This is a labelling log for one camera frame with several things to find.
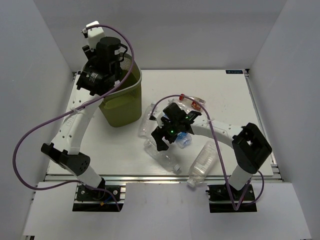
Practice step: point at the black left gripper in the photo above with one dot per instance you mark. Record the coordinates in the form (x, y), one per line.
(90, 55)

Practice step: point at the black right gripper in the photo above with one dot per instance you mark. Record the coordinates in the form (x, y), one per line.
(158, 134)

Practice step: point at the slim clear plastic bottle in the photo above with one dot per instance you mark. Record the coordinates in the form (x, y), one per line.
(145, 127)

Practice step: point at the clear ridged plastic bottle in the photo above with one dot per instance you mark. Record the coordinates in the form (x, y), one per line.
(166, 160)

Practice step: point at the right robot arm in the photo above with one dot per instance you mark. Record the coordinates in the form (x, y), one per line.
(251, 148)

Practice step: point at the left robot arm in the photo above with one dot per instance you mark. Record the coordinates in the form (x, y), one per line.
(97, 77)

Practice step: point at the olive green mesh bin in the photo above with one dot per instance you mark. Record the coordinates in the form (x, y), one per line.
(124, 106)

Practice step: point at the blue label water bottle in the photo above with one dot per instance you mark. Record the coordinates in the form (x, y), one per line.
(183, 140)

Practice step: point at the crumpled clear plastic bottle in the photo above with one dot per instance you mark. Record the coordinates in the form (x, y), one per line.
(182, 107)

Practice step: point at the red label plastic bottle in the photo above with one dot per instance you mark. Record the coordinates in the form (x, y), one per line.
(197, 102)

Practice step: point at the white label clear bottle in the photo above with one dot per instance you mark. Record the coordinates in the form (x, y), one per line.
(203, 164)

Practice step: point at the blue corner label sticker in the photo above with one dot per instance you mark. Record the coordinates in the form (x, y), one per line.
(234, 71)

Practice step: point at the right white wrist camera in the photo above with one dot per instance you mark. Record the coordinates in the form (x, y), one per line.
(157, 116)

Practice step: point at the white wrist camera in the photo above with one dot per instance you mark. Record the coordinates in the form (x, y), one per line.
(93, 36)
(157, 116)

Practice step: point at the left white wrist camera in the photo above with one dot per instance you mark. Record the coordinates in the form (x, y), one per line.
(93, 36)

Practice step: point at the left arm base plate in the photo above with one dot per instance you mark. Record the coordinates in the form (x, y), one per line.
(88, 200)

